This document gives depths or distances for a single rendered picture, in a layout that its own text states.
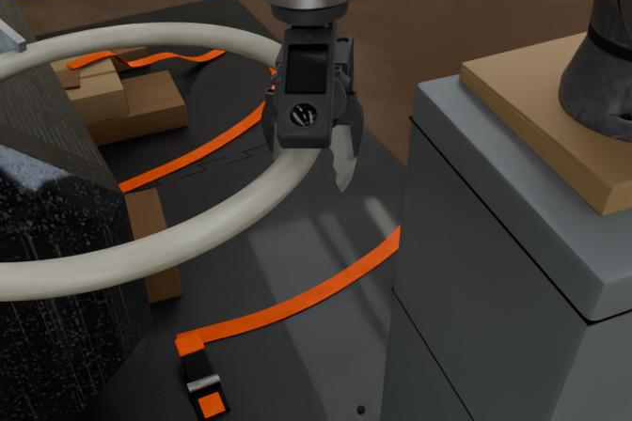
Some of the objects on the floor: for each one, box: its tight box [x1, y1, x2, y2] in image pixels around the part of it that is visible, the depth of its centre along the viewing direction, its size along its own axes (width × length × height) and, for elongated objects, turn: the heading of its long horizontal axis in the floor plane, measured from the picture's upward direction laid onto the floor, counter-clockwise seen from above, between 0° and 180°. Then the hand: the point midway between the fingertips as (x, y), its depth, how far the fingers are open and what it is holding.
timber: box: [124, 188, 182, 304], centre depth 180 cm, size 30×12×12 cm, turn 20°
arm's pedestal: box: [357, 74, 632, 421], centre depth 113 cm, size 50×50×85 cm
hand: (315, 183), depth 73 cm, fingers closed on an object, 4 cm apart
